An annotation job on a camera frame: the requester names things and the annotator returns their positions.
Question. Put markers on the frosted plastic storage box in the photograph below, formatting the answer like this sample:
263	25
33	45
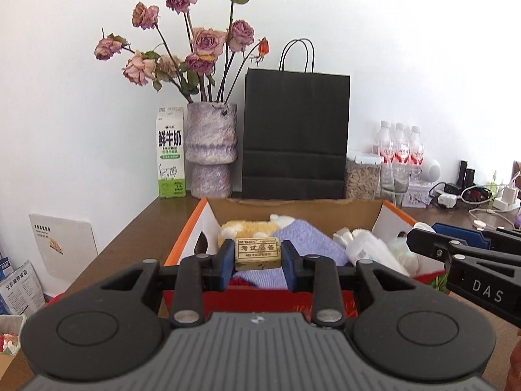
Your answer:
365	245

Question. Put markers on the translucent plastic bag ball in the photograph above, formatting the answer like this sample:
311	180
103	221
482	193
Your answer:
410	261

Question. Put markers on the black upright device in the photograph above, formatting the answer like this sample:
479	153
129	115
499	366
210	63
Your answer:
465	176

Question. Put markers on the small yellow labelled box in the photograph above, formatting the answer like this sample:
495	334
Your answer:
257	254

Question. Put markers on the black power strip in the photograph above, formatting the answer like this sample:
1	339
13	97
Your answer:
474	195

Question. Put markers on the black paper shopping bag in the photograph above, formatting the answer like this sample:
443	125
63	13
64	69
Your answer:
295	133

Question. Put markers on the left water bottle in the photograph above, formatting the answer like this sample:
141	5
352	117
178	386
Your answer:
384	143

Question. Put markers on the white tissue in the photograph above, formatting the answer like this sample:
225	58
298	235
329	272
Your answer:
345	236

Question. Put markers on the clear drinking glass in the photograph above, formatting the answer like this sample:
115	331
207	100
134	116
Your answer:
394	182

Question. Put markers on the blue white paper packages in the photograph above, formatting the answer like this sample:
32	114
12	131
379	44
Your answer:
21	291

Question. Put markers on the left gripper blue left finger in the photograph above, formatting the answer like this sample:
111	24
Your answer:
225	264

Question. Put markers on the white lined trash bin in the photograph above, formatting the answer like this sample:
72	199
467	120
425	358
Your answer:
10	330

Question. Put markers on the white printed tin box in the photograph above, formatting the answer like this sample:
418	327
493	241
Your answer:
417	195

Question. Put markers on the clear jar of seeds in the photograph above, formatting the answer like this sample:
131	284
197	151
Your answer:
362	175

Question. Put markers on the dried pink rose bouquet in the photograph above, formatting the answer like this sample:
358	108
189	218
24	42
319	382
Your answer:
212	66

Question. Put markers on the middle water bottle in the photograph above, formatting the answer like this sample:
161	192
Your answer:
401	145

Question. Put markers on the right water bottle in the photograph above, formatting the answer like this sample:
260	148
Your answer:
416	148

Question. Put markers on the red plastic basin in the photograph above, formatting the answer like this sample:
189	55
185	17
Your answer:
50	300

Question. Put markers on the white green milk carton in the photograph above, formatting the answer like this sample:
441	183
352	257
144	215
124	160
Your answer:
170	152

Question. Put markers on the person right hand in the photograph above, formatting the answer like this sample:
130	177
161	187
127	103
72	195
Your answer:
513	382

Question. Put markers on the white yellow plush hamster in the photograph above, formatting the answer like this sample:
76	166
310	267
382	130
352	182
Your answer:
253	229

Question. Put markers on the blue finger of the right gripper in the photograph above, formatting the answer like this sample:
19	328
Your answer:
471	237

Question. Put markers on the purple knitted cloth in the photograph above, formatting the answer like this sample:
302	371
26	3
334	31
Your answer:
307	240

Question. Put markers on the water bottle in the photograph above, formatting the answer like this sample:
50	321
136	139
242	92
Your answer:
416	148
384	143
401	145

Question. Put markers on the white charger plug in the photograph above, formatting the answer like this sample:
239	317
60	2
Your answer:
447	200

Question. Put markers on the white round speaker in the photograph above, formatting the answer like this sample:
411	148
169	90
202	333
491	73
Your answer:
430	170

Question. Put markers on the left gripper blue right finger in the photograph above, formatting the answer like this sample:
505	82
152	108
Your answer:
292	265

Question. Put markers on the purple textured vase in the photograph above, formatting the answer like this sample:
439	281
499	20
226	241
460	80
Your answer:
211	147

